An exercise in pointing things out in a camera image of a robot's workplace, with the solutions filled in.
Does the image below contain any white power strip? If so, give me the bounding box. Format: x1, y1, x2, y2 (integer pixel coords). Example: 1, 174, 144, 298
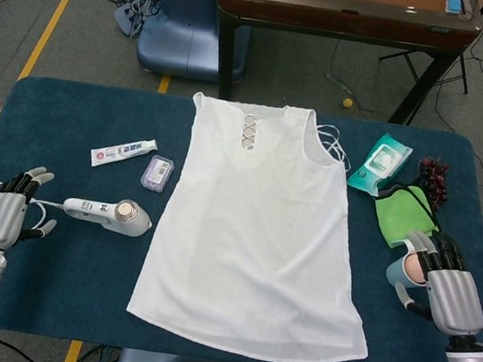
111, 0, 153, 38

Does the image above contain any blue chair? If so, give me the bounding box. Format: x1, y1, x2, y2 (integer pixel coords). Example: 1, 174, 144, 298
133, 0, 257, 87

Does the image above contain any white handheld garment steamer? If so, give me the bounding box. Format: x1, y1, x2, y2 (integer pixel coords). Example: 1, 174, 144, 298
59, 189, 157, 241

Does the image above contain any green cloth with black trim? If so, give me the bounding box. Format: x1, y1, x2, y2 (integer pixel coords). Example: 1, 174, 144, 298
368, 177, 447, 255

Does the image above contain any green wet wipes pack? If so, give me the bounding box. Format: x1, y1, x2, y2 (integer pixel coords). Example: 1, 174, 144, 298
346, 128, 416, 201

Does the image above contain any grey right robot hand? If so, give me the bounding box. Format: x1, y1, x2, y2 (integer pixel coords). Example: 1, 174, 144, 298
388, 228, 483, 341

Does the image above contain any blue cup with pink inside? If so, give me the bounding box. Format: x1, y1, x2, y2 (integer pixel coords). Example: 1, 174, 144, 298
383, 237, 437, 292

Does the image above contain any white sleeveless top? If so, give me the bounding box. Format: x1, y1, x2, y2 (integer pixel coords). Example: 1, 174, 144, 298
121, 85, 403, 362

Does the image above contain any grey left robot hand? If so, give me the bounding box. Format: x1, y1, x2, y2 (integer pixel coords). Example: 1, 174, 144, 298
0, 160, 66, 257

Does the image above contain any white toothpaste tube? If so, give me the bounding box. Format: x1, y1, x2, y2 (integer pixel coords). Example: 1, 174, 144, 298
88, 130, 160, 176

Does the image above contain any clear purple plastic box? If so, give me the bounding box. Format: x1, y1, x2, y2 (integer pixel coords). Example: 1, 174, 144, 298
139, 152, 177, 193

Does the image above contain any dark red grape bunch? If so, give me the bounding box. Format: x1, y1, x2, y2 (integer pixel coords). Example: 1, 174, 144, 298
413, 155, 453, 213

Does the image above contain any white power cable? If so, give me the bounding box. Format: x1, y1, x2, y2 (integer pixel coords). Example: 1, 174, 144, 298
0, 181, 68, 233

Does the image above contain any brown mahjong table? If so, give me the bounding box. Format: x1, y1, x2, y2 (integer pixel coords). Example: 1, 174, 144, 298
202, 0, 483, 136

